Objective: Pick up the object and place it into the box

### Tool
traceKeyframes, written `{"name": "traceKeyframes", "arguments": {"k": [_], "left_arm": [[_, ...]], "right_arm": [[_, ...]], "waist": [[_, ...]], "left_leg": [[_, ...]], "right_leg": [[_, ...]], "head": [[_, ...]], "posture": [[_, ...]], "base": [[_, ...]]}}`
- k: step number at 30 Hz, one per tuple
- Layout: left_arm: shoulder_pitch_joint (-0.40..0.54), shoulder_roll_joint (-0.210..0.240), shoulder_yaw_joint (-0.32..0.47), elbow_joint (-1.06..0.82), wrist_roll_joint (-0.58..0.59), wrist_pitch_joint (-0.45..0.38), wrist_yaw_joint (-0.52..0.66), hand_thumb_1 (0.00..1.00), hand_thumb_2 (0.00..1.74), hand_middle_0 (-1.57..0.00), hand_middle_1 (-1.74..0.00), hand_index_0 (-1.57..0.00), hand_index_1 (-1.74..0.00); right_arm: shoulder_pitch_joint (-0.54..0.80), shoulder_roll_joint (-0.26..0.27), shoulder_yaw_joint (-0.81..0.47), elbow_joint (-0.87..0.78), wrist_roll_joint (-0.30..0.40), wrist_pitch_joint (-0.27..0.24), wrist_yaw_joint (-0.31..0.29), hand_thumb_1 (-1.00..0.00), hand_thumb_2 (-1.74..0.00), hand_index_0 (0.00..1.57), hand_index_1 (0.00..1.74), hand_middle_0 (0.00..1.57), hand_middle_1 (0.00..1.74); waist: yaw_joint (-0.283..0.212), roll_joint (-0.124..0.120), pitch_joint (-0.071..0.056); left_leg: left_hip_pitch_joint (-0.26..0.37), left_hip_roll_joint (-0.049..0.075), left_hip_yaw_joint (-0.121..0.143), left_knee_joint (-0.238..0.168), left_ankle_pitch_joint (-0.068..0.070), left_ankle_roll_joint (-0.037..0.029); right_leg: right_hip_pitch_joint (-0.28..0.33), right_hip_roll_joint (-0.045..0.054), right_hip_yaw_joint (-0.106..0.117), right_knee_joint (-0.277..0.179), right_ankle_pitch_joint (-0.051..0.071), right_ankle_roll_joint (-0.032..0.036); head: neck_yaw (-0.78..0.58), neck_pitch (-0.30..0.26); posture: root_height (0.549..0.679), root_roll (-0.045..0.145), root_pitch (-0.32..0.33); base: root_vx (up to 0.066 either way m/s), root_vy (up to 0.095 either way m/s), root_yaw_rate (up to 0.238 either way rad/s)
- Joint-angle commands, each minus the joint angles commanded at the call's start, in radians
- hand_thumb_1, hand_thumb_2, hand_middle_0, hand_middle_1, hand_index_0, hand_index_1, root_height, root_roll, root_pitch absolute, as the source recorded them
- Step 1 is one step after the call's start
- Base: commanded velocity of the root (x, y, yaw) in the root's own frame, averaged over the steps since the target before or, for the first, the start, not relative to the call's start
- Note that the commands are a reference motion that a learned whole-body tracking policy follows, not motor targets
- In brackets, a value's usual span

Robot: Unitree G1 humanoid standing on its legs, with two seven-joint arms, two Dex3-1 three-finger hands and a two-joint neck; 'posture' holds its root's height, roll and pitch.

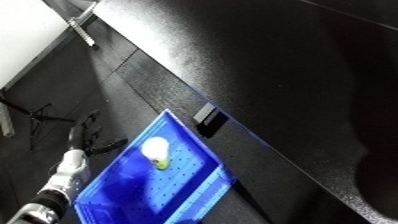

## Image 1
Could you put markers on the white paper cup green band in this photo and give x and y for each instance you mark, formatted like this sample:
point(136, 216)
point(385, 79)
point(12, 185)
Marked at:
point(155, 146)

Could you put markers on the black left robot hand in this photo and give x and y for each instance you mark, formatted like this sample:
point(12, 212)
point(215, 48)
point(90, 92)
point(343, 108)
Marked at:
point(83, 143)

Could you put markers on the pale left robot arm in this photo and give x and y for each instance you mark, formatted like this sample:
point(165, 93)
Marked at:
point(68, 176)

